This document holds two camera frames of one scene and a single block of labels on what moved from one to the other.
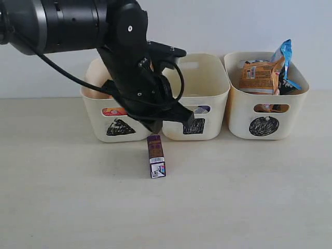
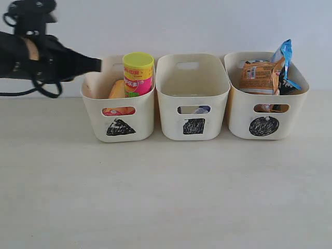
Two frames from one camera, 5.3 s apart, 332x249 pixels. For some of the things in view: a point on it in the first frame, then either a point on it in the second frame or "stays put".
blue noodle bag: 285,85 stays put
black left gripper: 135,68 → 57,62
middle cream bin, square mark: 206,93 stays put
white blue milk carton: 202,109 stays put
